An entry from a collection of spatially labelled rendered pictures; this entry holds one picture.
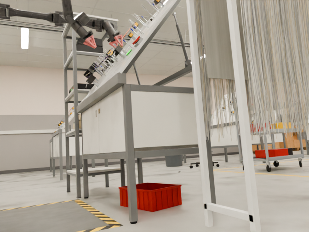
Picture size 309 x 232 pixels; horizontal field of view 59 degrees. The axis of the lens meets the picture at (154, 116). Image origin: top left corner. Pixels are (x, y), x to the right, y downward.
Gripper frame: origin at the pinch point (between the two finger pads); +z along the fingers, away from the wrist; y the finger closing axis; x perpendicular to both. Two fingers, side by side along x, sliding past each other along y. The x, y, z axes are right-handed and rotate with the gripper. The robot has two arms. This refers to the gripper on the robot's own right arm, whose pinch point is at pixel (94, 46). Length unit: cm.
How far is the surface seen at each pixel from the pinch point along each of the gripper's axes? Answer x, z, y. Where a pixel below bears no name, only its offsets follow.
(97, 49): -75, -13, 89
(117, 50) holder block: -11.4, 11.5, -2.1
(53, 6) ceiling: -245, -164, 301
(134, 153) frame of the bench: 42, 64, -12
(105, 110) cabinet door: 14.4, 36.1, 21.3
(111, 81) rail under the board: 16.6, 24.9, -9.5
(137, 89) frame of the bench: 14.2, 38.4, -20.3
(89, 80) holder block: -2.4, 12.1, 33.9
